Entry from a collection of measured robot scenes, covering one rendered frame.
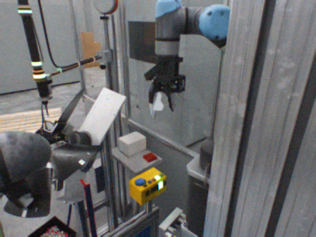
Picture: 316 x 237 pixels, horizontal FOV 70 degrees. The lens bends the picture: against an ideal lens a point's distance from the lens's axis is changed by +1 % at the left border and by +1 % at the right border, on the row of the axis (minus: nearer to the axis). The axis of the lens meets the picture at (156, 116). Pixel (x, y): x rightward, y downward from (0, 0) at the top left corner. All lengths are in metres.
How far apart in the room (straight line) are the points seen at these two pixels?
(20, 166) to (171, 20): 0.52
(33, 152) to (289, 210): 0.49
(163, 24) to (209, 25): 0.17
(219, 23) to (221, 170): 0.37
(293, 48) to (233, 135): 0.10
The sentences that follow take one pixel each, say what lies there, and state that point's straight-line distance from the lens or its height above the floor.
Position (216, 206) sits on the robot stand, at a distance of 0.33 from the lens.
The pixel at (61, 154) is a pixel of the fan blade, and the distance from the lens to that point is 1.13.
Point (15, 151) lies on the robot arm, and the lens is 0.56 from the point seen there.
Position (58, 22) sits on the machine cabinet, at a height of 1.63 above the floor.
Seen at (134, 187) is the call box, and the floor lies 1.06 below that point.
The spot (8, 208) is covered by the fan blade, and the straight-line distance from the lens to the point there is 1.33.
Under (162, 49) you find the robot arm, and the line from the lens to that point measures 0.70.
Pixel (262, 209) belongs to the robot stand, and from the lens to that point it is 0.30.
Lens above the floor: 1.79
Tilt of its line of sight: 24 degrees down
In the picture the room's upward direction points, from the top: straight up
